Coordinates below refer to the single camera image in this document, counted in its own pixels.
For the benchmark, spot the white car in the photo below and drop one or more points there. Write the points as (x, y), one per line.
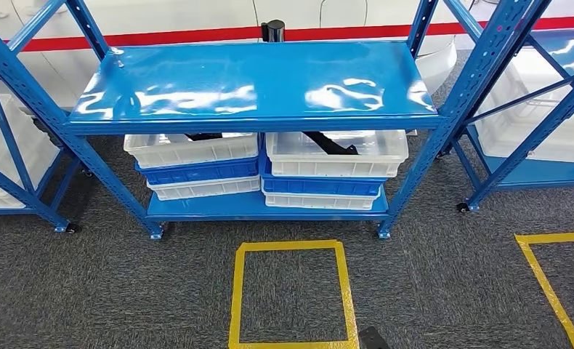
(171, 12)

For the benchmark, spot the black stanchion post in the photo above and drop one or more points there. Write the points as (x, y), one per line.
(273, 31)

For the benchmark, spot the black plastic panel part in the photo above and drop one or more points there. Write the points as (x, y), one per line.
(335, 147)

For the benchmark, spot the stacked white plastic crates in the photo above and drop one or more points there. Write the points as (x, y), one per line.
(46, 149)
(571, 139)

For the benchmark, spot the blue steel shelf rack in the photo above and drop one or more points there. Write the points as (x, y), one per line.
(219, 82)
(22, 192)
(547, 174)

